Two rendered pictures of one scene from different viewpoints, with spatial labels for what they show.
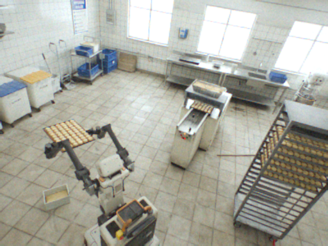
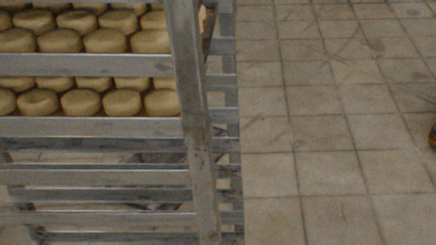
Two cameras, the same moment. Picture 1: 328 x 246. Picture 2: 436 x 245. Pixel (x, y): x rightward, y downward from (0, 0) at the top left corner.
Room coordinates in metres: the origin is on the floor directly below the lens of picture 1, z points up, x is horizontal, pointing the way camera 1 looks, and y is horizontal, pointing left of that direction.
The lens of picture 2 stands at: (2.63, -1.32, 1.41)
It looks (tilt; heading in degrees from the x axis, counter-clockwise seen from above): 40 degrees down; 165
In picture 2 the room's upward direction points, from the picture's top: straight up
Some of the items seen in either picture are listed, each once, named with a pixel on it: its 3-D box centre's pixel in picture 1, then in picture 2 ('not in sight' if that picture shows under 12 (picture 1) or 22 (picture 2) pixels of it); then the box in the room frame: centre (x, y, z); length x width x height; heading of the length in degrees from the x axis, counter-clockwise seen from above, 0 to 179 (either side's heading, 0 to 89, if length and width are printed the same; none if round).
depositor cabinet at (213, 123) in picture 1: (204, 116); not in sight; (3.86, -0.85, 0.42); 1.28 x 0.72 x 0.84; 159
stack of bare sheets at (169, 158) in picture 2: not in sight; (169, 160); (0.96, -1.38, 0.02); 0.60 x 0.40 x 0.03; 141
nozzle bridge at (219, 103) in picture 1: (204, 101); not in sight; (3.42, -0.67, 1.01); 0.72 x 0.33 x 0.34; 69
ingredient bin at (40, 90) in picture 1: (33, 89); not in sight; (3.88, 2.94, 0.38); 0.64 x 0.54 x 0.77; 76
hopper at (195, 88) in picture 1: (207, 90); not in sight; (3.42, -0.67, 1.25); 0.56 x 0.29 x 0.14; 69
